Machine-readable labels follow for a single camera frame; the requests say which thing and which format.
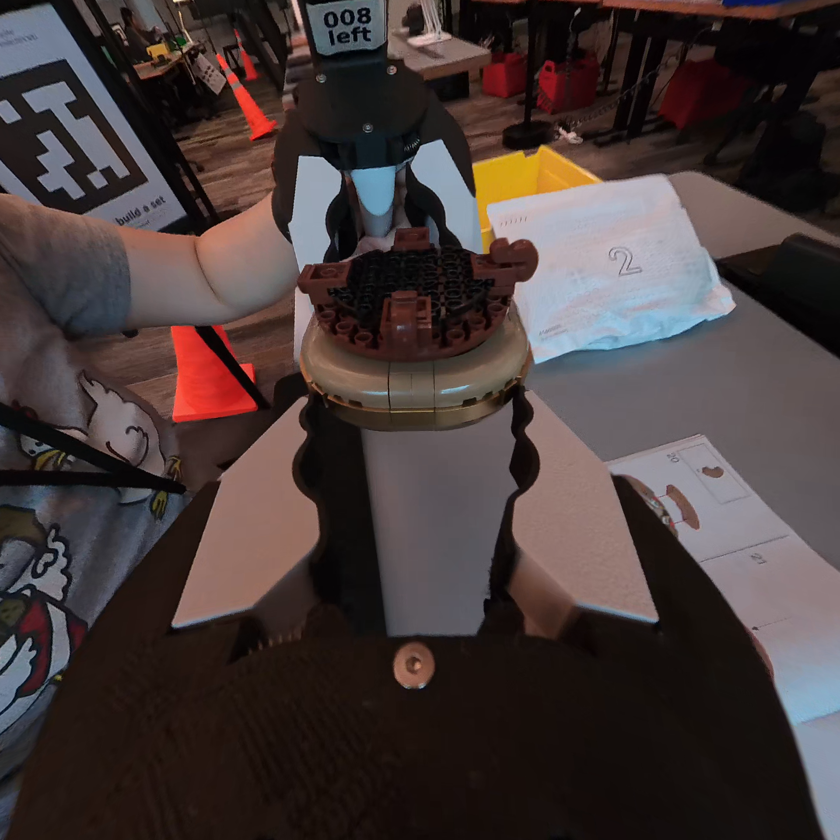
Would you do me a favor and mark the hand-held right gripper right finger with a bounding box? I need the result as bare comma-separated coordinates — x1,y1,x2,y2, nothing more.
484,392,660,643

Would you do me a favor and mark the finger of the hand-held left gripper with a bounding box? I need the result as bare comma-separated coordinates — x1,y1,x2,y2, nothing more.
290,155,361,322
397,140,487,256

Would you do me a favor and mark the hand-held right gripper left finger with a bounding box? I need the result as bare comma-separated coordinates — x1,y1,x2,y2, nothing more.
171,395,387,637

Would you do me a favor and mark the round tan brown brick model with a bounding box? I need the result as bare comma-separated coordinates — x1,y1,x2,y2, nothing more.
297,226,540,433

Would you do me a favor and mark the person's left forearm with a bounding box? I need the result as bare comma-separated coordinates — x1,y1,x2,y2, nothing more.
120,192,299,329

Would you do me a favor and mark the grey desk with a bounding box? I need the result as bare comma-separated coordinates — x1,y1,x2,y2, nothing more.
360,172,840,840

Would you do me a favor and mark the yellow plastic bin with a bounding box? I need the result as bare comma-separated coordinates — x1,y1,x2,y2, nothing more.
472,146,603,253

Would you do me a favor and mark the black pole stand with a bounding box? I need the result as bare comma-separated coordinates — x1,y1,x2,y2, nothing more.
502,0,572,150

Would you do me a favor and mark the orange traffic cone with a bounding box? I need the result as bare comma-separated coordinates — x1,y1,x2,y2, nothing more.
217,52,278,142
233,29,260,83
172,325,258,423

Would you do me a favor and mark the red plastic crate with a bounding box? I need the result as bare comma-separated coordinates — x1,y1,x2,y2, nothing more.
659,59,752,132
482,52,529,99
537,56,601,116

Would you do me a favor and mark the building instruction booklet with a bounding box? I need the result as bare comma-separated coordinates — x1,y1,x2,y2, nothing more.
607,433,840,726

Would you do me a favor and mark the white printed paper bag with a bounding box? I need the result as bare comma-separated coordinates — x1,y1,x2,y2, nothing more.
487,174,737,365

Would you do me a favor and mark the black white marker sign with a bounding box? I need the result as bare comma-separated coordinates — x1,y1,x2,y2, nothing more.
0,0,221,234

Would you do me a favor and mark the grey printed t-shirt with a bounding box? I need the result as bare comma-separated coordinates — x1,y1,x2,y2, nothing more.
0,193,191,782

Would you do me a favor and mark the wooden table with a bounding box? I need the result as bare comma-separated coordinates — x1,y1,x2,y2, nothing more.
600,0,840,142

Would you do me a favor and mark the black lanyard strap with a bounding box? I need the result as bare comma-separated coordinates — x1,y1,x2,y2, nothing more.
0,402,188,496

